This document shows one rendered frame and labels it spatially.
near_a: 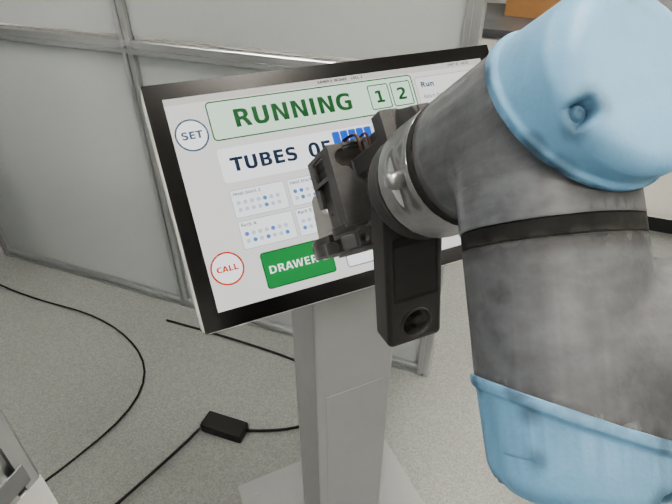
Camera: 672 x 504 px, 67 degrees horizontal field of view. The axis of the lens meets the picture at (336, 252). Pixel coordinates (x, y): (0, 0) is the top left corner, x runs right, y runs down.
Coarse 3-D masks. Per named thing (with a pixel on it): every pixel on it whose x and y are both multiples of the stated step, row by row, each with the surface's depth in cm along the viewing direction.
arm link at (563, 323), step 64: (512, 256) 19; (576, 256) 18; (640, 256) 19; (512, 320) 19; (576, 320) 18; (640, 320) 18; (512, 384) 19; (576, 384) 18; (640, 384) 18; (512, 448) 19; (576, 448) 18; (640, 448) 18
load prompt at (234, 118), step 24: (264, 96) 66; (288, 96) 67; (312, 96) 68; (336, 96) 69; (360, 96) 70; (384, 96) 71; (408, 96) 73; (216, 120) 63; (240, 120) 64; (264, 120) 65; (288, 120) 66; (312, 120) 67; (336, 120) 68
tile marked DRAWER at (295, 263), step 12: (312, 240) 65; (264, 252) 63; (276, 252) 64; (288, 252) 64; (300, 252) 65; (312, 252) 65; (264, 264) 63; (276, 264) 63; (288, 264) 64; (300, 264) 64; (312, 264) 65; (324, 264) 65; (276, 276) 63; (288, 276) 64; (300, 276) 64; (312, 276) 65
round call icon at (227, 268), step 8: (240, 248) 62; (208, 256) 61; (216, 256) 61; (224, 256) 61; (232, 256) 62; (240, 256) 62; (208, 264) 61; (216, 264) 61; (224, 264) 61; (232, 264) 62; (240, 264) 62; (216, 272) 61; (224, 272) 61; (232, 272) 62; (240, 272) 62; (216, 280) 61; (224, 280) 61; (232, 280) 61; (240, 280) 62; (248, 280) 62; (216, 288) 61
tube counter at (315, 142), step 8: (344, 128) 69; (352, 128) 69; (360, 128) 70; (368, 128) 70; (304, 136) 67; (312, 136) 67; (320, 136) 67; (328, 136) 68; (336, 136) 68; (344, 136) 69; (312, 144) 67; (320, 144) 67; (328, 144) 68; (312, 152) 67
